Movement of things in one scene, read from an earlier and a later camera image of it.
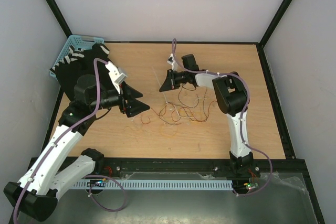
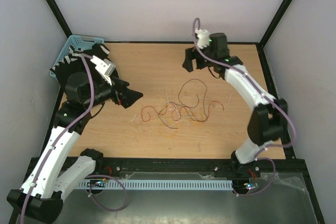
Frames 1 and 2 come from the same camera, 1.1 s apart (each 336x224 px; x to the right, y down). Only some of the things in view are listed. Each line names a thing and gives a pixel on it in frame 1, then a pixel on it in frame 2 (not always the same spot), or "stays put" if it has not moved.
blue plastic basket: (80, 42) stays put
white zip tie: (159, 84) to (167, 95)
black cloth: (85, 65) stays put
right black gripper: (170, 83) to (190, 54)
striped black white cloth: (74, 53) stays put
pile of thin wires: (165, 121) to (181, 120)
